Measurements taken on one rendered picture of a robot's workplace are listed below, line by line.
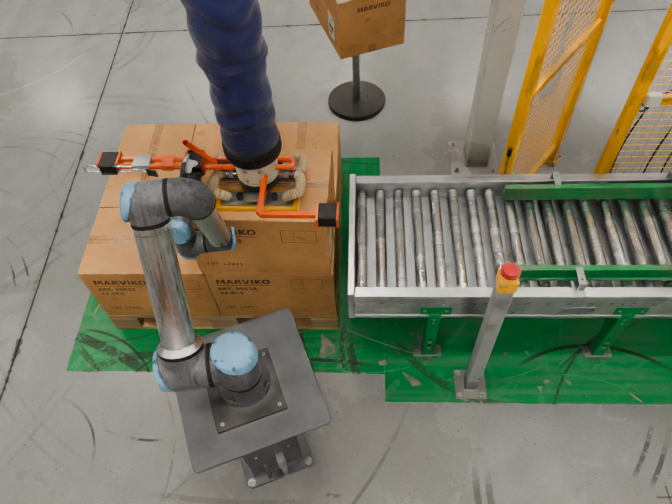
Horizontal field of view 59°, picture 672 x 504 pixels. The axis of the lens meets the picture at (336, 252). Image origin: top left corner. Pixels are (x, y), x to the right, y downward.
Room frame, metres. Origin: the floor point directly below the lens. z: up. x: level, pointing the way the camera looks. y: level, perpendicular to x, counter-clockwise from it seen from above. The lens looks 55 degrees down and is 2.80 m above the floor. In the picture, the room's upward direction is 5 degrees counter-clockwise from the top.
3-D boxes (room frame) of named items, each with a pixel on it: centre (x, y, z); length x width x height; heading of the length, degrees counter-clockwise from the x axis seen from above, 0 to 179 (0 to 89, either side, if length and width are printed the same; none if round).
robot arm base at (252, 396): (0.87, 0.37, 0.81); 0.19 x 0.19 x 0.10
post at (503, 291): (1.09, -0.61, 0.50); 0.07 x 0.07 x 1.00; 85
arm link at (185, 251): (1.38, 0.57, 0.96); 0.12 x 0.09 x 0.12; 94
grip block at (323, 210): (1.37, 0.02, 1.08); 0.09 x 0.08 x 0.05; 173
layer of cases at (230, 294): (2.01, 0.57, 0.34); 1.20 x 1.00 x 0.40; 85
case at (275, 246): (1.67, 0.30, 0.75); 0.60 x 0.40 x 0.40; 83
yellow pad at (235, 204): (1.57, 0.30, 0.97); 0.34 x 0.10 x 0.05; 83
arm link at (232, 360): (0.87, 0.38, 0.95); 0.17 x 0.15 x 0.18; 94
